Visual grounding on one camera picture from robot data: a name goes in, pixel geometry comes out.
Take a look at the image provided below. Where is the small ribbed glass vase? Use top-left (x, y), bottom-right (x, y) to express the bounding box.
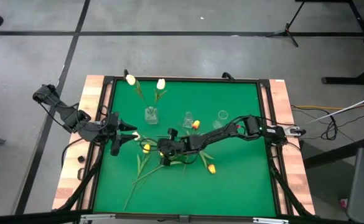
top-left (182, 111), bottom-right (195, 129)

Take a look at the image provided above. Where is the yellow cable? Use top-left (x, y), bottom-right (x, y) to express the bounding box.
top-left (290, 98), bottom-right (364, 111)

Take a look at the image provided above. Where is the tall slim glass vase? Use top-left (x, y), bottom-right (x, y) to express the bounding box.
top-left (212, 110), bottom-right (229, 130)

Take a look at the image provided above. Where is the grey side desk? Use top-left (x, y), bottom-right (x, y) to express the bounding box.
top-left (346, 147), bottom-right (364, 224)

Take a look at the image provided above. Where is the cut crystal glass vase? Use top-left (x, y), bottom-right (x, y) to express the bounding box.
top-left (144, 106), bottom-right (159, 125)

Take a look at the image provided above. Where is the black tripod stand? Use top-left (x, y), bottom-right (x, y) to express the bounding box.
top-left (264, 0), bottom-right (307, 48)

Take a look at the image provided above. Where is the black desk frame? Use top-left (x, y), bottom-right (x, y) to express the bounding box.
top-left (320, 0), bottom-right (364, 85)

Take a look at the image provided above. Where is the silver bracket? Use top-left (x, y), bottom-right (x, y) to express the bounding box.
top-left (252, 217), bottom-right (290, 224)
top-left (79, 213), bottom-right (116, 223)

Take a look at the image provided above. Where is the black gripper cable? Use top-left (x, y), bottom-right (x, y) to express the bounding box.
top-left (139, 138), bottom-right (159, 154)

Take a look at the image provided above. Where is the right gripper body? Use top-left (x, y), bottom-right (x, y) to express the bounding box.
top-left (159, 128), bottom-right (186, 167)

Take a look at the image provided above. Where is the orange yellow artificial tulip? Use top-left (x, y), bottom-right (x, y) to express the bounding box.
top-left (186, 119), bottom-right (201, 131)
top-left (200, 151), bottom-right (217, 174)

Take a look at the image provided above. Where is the white cable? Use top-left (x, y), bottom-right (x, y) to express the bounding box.
top-left (299, 91), bottom-right (364, 127)

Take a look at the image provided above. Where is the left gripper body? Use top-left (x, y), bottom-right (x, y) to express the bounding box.
top-left (102, 111), bottom-right (122, 157)

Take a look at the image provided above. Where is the green table mat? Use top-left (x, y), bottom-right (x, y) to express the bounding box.
top-left (93, 79), bottom-right (278, 218)

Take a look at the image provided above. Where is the black floor cable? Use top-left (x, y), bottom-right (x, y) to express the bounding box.
top-left (290, 105), bottom-right (364, 141)

